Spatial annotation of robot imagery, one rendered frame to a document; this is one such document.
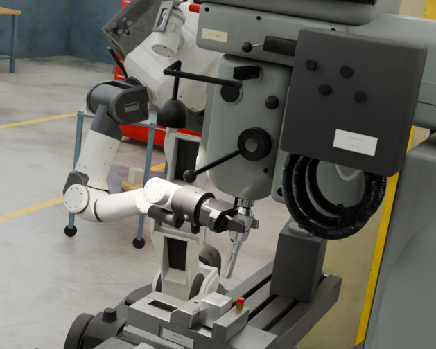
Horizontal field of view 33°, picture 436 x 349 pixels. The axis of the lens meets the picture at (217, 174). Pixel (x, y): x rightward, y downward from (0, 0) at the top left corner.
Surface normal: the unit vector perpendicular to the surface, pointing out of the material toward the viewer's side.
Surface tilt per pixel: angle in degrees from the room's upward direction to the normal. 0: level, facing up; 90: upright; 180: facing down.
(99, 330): 45
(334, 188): 90
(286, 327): 0
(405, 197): 90
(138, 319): 90
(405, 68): 90
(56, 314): 0
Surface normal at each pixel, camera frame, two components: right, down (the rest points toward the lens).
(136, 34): -0.16, -0.33
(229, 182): -0.47, 0.60
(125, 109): 0.63, 0.24
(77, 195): -0.50, -0.19
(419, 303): -0.45, 0.15
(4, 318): 0.14, -0.95
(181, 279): 0.00, -0.75
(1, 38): 0.88, 0.24
